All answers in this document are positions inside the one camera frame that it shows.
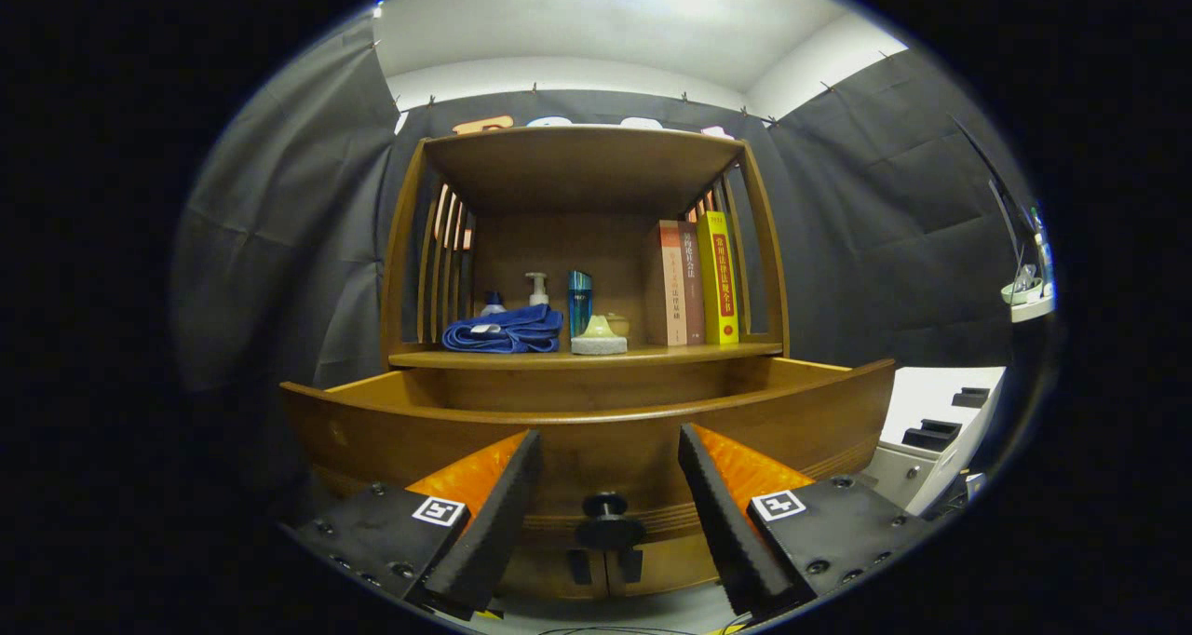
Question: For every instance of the pale green ornament grey base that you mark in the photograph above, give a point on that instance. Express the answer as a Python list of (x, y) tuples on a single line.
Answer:
[(599, 342)]

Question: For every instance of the blue glass bottle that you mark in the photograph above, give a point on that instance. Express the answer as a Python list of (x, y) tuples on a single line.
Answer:
[(579, 300)]

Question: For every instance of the brown book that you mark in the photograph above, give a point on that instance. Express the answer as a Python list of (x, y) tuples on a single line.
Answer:
[(693, 290)]

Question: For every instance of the yellow book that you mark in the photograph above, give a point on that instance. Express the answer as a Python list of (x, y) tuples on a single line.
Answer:
[(719, 281)]

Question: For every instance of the small blue-capped lotion bottle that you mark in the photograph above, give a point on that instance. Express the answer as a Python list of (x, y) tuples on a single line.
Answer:
[(493, 307)]

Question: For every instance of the wooden cabinet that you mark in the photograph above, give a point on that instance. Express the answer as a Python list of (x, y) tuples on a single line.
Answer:
[(577, 165)]

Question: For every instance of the beige book with orange band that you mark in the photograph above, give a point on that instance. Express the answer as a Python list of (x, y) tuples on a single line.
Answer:
[(669, 290)]

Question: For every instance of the blue folded towel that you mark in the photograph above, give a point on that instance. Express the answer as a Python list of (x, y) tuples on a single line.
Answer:
[(507, 330)]

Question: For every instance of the wooden drawer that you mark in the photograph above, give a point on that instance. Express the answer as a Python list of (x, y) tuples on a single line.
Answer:
[(605, 458)]

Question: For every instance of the white pump bottle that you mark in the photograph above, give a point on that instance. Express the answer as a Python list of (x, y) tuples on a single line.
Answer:
[(538, 295)]

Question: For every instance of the black round drawer knob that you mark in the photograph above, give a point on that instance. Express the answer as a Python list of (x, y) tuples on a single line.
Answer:
[(607, 523)]

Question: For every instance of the white round bowl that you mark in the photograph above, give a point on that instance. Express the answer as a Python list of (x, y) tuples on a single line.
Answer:
[(1020, 295)]

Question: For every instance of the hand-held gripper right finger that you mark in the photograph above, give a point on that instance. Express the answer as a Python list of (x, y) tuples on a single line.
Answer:
[(731, 533)]

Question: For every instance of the white desk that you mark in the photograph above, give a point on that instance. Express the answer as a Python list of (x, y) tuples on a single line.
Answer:
[(931, 388)]

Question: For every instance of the black block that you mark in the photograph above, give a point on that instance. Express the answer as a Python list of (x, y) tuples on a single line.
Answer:
[(931, 435), (970, 398)]

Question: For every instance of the wooden cabinet door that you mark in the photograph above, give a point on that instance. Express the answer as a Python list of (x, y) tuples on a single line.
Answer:
[(670, 565), (540, 574)]

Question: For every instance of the wooden countertop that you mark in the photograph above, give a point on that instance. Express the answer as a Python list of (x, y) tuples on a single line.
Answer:
[(670, 354)]

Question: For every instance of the white shelf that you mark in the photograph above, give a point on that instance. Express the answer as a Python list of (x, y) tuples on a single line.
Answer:
[(1034, 311)]

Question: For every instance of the beige lidded tea cup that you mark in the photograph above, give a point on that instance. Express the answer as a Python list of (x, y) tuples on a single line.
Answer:
[(620, 323)]

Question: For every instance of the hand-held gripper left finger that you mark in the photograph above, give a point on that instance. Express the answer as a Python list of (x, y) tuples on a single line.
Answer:
[(494, 533)]

